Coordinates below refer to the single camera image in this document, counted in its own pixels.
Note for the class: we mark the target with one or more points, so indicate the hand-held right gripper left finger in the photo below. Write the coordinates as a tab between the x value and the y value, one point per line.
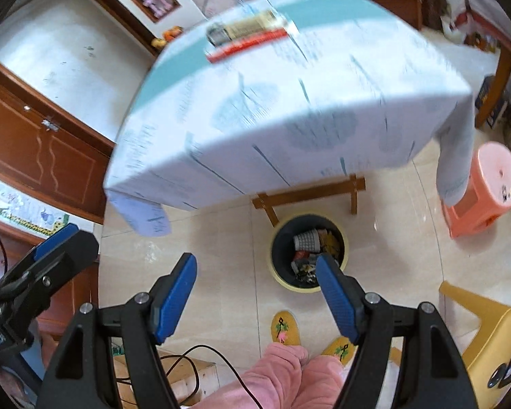
179	298

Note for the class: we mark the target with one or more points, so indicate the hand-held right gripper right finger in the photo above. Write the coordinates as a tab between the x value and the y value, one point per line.
337	302

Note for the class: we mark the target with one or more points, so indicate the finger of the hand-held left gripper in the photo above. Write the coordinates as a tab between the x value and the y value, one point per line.
64	255

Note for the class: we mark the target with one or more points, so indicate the black yellow snack wrapper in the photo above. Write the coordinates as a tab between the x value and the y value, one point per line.
308	275

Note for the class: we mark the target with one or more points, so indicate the brown snack packet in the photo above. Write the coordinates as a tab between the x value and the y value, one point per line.
330	245

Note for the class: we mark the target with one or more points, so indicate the grey ribbed paper cup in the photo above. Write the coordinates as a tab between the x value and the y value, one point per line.
305	240

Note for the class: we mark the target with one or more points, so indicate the dark bin with yellow rim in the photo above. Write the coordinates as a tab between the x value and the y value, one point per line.
281	238

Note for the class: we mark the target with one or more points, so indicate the yellow right slipper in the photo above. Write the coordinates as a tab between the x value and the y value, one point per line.
338	349

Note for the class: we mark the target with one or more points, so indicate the yellow slipper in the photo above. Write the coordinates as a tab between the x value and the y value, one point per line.
338	349
285	328

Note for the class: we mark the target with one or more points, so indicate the yellow left slipper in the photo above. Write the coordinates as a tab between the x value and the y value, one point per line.
285	328

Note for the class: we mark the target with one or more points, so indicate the cardboard box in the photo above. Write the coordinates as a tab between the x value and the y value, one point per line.
187	375

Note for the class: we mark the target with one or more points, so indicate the person's right leg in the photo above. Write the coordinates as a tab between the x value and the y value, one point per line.
319	383

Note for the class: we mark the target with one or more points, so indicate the person's leg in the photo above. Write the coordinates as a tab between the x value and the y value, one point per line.
272	375
319	383

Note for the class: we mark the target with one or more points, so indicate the person's left leg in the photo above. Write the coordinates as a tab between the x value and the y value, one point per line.
272	375

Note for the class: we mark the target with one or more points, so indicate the brown wooden door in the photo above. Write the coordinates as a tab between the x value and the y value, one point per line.
34	145

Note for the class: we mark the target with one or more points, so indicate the low wooden stool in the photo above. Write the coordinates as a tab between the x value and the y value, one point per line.
306	191

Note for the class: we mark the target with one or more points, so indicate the yellow plastic chair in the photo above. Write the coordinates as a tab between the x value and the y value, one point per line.
481	319

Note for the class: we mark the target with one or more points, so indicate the orange plastic stool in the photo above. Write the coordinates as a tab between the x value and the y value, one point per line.
485	187

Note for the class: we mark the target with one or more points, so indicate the blue tree-print tablecloth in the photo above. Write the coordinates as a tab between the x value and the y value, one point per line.
281	93

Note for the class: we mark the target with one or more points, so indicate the bowl of fruit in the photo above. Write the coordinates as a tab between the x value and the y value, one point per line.
172	33

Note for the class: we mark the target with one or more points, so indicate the red and white flat box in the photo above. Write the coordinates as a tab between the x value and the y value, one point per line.
242	47

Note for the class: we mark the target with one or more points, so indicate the pink dumbbells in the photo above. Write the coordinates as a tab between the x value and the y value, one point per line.
156	2

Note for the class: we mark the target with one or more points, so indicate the green and white carton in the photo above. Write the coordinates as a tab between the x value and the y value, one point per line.
247	25

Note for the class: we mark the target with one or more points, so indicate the wooden television cabinet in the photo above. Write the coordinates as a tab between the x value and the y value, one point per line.
396	4

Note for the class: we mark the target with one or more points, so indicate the dark wicker stand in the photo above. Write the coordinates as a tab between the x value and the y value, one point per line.
432	4

